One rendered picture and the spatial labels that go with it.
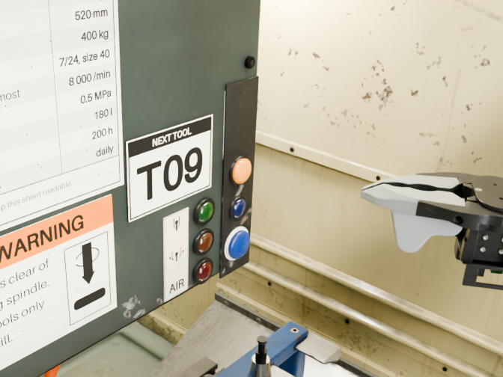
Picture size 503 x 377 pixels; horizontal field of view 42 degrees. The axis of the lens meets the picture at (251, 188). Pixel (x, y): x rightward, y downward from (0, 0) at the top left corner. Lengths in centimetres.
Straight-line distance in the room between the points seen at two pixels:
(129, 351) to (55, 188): 165
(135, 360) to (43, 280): 159
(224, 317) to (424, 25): 95
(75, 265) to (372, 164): 96
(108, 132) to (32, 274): 12
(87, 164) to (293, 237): 113
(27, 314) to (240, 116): 25
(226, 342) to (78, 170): 131
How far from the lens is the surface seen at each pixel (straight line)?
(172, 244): 59
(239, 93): 60
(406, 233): 62
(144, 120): 53
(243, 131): 62
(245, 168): 63
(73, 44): 47
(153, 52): 52
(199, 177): 59
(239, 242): 66
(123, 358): 210
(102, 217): 52
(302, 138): 148
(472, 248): 63
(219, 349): 177
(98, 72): 49
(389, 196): 61
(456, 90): 128
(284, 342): 111
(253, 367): 97
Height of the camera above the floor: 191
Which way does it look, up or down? 25 degrees down
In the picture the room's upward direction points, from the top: 3 degrees clockwise
